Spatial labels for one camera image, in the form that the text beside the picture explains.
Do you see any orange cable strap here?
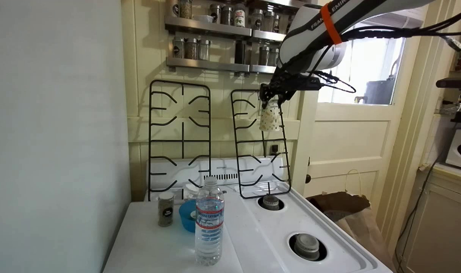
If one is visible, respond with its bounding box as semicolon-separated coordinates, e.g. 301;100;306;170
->
318;4;344;45

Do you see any small blue bowl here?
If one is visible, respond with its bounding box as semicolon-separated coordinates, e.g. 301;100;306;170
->
177;197;200;233

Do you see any white refrigerator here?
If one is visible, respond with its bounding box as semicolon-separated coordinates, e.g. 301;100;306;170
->
0;0;133;273

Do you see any metal mug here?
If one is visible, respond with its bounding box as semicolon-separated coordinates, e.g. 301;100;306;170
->
169;0;192;19

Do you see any speckled cream paper cup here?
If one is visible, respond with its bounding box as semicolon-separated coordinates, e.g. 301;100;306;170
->
259;98;283;133

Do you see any brown paper bag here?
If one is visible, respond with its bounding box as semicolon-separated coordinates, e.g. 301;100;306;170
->
306;189;371;223

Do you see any glass spice jar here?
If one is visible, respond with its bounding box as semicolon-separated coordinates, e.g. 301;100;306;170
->
198;38;212;60
257;42;270;65
169;36;185;59
251;7;265;30
271;12;283;33
268;44;282;66
183;36;198;59
221;4;235;26
233;4;250;27
209;3;223;24

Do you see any cream cabinet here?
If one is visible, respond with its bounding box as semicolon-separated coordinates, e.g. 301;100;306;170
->
394;164;461;273

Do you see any steel spice shelf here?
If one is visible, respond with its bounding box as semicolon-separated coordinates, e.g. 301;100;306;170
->
163;13;289;42
163;54;285;76

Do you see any white gas stove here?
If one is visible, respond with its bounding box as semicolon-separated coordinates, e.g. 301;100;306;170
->
101;165;394;273

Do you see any black stove grate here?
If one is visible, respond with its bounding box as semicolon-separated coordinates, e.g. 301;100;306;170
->
147;79;213;201
229;88;292;200

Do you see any grey blue bucket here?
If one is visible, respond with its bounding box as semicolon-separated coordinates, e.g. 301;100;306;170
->
362;74;397;106

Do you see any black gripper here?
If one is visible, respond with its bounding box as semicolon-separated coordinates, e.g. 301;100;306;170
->
259;69;323;109

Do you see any thin black cable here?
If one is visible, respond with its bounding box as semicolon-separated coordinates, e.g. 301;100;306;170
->
395;159;439;270

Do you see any clear plastic water bottle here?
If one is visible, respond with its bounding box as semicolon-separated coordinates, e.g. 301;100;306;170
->
192;174;227;268

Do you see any white door with window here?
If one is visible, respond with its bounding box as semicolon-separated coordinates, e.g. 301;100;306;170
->
301;35;411;217

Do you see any round stove burner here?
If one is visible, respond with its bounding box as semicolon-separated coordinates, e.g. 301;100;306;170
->
286;232;329;262
256;194;286;212

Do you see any small shaker with silver lid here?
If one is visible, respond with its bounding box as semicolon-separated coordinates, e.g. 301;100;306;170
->
156;189;176;229

